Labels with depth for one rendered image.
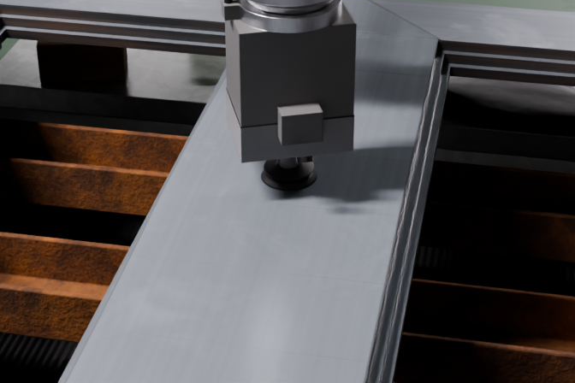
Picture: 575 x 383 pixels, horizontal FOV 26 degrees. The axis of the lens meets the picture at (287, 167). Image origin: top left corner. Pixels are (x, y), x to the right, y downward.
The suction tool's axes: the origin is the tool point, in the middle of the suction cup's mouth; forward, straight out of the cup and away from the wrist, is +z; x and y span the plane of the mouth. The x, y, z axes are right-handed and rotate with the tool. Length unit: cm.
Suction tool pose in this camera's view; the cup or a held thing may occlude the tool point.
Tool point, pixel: (288, 189)
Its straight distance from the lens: 96.3
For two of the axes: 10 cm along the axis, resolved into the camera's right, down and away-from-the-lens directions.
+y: 9.8, -1.1, 1.8
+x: -2.1, -5.1, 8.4
